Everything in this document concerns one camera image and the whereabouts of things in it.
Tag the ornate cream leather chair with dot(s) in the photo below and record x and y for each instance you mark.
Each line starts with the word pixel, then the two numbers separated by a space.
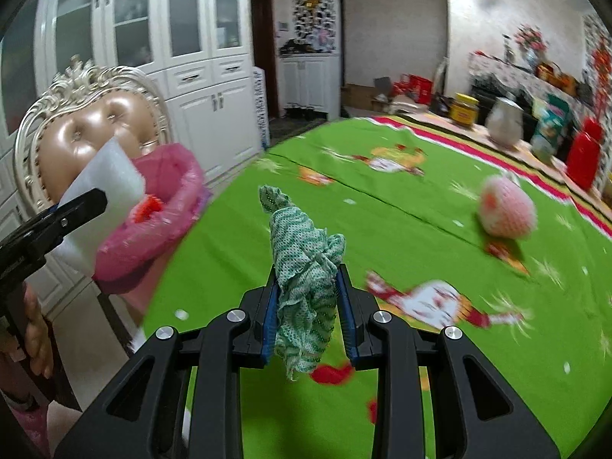
pixel 91 129

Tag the tall white cabinet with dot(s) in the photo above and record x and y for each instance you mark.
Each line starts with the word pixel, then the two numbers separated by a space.
pixel 191 100

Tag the orange handbag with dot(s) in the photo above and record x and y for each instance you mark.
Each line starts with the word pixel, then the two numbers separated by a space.
pixel 550 74

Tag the fruit in pink foam net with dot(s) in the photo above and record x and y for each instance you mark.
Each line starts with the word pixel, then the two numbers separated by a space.
pixel 507 205

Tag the person's left forearm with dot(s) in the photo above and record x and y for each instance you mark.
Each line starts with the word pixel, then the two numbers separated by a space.
pixel 28 420

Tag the green printed tablecloth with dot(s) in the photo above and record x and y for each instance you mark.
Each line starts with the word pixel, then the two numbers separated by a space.
pixel 406 229

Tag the dark brown door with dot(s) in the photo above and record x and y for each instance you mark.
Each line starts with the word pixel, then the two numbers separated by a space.
pixel 264 48

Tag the person's left hand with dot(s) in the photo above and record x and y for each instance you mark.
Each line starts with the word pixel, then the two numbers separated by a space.
pixel 39 339

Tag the white lattice partition panel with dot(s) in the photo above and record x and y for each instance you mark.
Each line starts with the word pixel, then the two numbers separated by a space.
pixel 315 9

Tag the white foam piece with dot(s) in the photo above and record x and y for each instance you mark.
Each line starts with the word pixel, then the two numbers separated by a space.
pixel 105 172

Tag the brown cardboard box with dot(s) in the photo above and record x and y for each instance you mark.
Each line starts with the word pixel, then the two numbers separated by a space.
pixel 359 95

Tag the floral fringed cover cloth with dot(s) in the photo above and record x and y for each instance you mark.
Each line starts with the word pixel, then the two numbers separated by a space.
pixel 497 69

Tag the red gift bag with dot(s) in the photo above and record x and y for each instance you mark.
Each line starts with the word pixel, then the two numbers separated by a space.
pixel 421 88
pixel 400 88

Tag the white shoe cabinet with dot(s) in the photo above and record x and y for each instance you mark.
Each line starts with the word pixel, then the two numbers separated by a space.
pixel 311 83

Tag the white patterned slim board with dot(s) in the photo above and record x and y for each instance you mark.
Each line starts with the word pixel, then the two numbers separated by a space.
pixel 260 110

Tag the white lattice wall panel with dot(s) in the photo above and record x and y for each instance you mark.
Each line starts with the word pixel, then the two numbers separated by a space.
pixel 597 57

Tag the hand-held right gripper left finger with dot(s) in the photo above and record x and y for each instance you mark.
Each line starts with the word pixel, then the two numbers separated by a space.
pixel 270 326

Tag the white ceramic teapot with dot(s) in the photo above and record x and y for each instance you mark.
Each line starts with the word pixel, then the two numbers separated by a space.
pixel 503 124

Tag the green snack bag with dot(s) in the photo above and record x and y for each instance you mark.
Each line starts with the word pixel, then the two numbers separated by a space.
pixel 550 126

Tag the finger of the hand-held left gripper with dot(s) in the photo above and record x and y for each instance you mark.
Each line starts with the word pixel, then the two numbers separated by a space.
pixel 79 210

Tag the yellow lidded jar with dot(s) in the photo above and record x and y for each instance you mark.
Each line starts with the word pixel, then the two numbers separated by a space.
pixel 464 111

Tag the red thermos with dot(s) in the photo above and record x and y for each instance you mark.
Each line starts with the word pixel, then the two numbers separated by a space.
pixel 584 155

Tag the green white mesh cloth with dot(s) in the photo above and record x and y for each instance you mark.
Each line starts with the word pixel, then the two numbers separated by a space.
pixel 301 267

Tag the pink-lined trash bin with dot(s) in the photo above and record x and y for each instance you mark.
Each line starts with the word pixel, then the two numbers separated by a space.
pixel 172 172

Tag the red scrap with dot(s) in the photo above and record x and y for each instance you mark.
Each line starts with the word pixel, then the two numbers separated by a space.
pixel 148 208

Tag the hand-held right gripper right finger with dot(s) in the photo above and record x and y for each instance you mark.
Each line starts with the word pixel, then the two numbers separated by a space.
pixel 348 330

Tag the pink flower vase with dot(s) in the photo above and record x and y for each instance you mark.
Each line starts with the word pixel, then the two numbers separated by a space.
pixel 529 45

